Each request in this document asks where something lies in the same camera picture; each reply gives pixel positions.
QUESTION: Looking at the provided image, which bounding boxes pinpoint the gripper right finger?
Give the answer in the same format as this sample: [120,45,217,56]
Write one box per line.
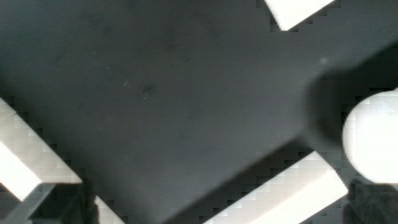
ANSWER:
[345,180,398,224]

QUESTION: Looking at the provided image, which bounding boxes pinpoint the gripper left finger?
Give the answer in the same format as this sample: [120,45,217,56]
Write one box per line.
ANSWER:
[0,183,66,224]

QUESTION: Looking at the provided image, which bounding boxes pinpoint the white lamp bulb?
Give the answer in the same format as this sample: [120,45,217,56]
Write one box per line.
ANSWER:
[344,89,398,184]

